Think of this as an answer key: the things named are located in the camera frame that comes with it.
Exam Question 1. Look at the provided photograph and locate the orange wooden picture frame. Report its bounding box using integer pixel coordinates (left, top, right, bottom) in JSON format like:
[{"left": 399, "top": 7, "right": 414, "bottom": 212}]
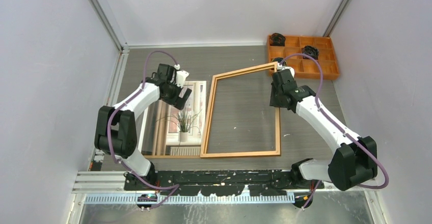
[{"left": 200, "top": 62, "right": 281, "bottom": 158}]

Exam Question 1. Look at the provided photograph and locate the plant window photo print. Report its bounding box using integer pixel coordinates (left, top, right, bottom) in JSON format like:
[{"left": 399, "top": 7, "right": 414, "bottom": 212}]
[{"left": 138, "top": 80, "right": 207, "bottom": 159}]

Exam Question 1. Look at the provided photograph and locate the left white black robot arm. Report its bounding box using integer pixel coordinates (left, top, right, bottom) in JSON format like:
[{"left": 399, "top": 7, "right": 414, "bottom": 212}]
[{"left": 94, "top": 64, "right": 192, "bottom": 190}]

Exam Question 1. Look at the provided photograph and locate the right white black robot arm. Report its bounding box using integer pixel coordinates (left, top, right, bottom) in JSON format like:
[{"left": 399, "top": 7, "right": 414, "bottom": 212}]
[{"left": 270, "top": 69, "right": 378, "bottom": 191}]

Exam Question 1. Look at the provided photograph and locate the orange compartment tray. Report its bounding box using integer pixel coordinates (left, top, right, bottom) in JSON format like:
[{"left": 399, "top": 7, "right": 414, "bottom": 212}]
[{"left": 266, "top": 33, "right": 340, "bottom": 80}]

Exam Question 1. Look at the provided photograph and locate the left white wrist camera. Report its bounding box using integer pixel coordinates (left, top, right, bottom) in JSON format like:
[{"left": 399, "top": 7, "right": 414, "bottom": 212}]
[{"left": 174, "top": 64, "right": 189, "bottom": 88}]

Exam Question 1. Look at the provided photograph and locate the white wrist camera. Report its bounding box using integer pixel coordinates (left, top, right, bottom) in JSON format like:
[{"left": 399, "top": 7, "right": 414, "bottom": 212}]
[
  {"left": 174, "top": 64, "right": 189, "bottom": 88},
  {"left": 277, "top": 63, "right": 295, "bottom": 78}
]

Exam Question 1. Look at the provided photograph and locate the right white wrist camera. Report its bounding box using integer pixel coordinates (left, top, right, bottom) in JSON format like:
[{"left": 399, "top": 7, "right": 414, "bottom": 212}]
[{"left": 277, "top": 63, "right": 295, "bottom": 78}]

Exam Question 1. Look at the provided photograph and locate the black coiled cable middle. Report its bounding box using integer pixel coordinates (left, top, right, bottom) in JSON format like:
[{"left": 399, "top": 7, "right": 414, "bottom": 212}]
[{"left": 302, "top": 45, "right": 319, "bottom": 60}]

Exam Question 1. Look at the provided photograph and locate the black coiled cable top-left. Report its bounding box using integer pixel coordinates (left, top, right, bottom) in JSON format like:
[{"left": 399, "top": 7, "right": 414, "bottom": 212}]
[{"left": 269, "top": 33, "right": 286, "bottom": 47}]

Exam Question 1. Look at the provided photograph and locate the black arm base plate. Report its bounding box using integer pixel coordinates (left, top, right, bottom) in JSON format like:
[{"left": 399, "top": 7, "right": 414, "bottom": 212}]
[{"left": 123, "top": 170, "right": 325, "bottom": 197}]

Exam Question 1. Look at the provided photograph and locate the aluminium rail front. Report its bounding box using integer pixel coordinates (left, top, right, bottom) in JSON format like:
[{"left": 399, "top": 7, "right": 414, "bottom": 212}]
[{"left": 71, "top": 168, "right": 379, "bottom": 194}]

